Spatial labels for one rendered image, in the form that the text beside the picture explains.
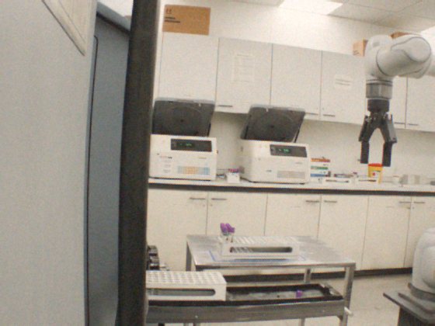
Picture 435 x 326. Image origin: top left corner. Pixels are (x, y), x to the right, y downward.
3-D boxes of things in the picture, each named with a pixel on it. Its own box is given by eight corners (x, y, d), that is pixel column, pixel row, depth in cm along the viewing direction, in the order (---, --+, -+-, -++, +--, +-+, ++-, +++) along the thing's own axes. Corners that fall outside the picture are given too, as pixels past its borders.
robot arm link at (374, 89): (383, 85, 131) (382, 102, 131) (360, 82, 129) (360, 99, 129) (398, 82, 122) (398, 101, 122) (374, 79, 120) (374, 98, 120)
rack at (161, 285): (113, 303, 100) (113, 281, 99) (115, 289, 109) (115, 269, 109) (225, 304, 105) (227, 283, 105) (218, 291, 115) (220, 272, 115)
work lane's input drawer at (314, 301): (99, 330, 97) (98, 298, 97) (103, 308, 111) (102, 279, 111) (356, 321, 111) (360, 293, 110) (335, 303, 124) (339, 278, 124)
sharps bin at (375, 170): (371, 184, 401) (373, 162, 400) (363, 182, 418) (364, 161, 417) (385, 184, 404) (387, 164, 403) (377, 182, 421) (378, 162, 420)
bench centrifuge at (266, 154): (250, 183, 347) (255, 101, 344) (234, 176, 408) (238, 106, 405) (311, 185, 357) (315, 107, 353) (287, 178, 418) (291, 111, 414)
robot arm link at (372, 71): (358, 82, 130) (374, 77, 117) (359, 37, 129) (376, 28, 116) (386, 86, 131) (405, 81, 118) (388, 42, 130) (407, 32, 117)
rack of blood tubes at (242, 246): (220, 259, 143) (220, 243, 142) (216, 251, 152) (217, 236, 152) (299, 258, 147) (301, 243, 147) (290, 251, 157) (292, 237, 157)
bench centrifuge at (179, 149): (149, 178, 331) (154, 94, 328) (147, 172, 392) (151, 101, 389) (217, 182, 342) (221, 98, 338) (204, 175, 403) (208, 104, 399)
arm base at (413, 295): (427, 288, 150) (429, 275, 149) (472, 311, 128) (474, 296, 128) (390, 290, 146) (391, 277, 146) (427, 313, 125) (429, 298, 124)
